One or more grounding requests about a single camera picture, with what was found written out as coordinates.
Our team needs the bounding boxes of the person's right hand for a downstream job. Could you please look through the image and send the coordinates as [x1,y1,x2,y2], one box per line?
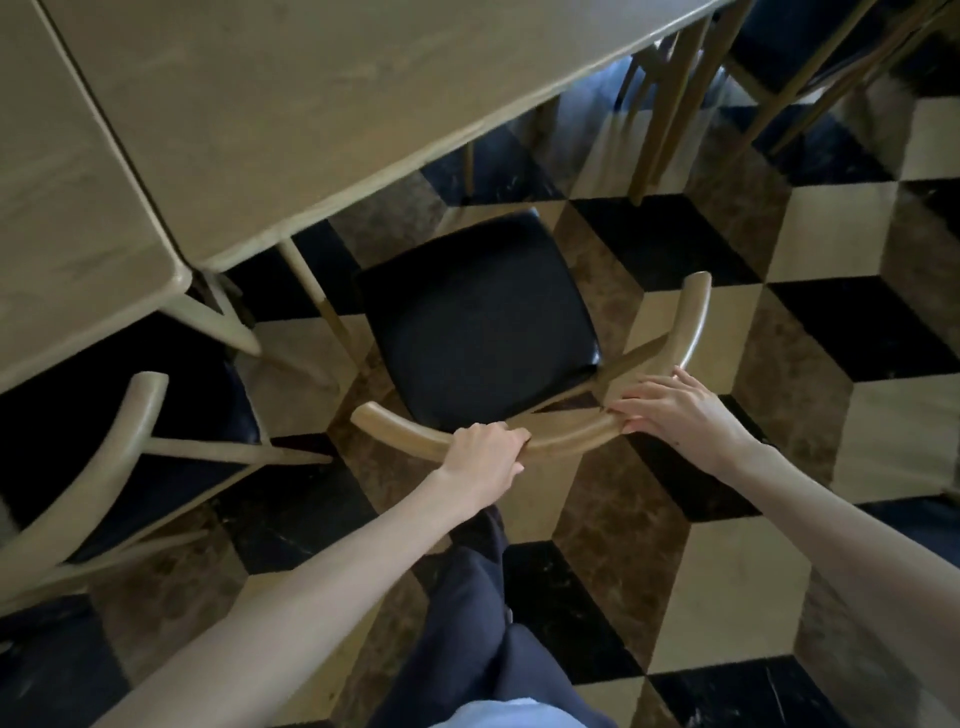
[605,365,760,479]

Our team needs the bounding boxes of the person's left forearm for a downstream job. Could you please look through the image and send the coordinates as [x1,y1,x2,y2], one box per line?
[91,474,459,728]

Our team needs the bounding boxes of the large light wooden table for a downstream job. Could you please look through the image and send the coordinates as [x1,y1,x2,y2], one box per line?
[41,0,725,376]

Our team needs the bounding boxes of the wooden chair with black seat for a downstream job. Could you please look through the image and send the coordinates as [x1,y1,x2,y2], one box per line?
[718,0,960,155]
[616,0,759,207]
[0,313,336,618]
[349,205,714,463]

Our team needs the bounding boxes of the person's right forearm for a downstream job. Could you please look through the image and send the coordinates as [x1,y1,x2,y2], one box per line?
[716,441,960,680]

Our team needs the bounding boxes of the dark blue trousers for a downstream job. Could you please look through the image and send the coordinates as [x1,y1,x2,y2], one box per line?
[366,505,618,728]

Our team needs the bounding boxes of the white shirt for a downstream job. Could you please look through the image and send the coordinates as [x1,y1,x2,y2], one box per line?
[433,696,588,728]

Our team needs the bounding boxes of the person's left hand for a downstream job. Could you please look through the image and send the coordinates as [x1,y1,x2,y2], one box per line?
[433,421,533,513]

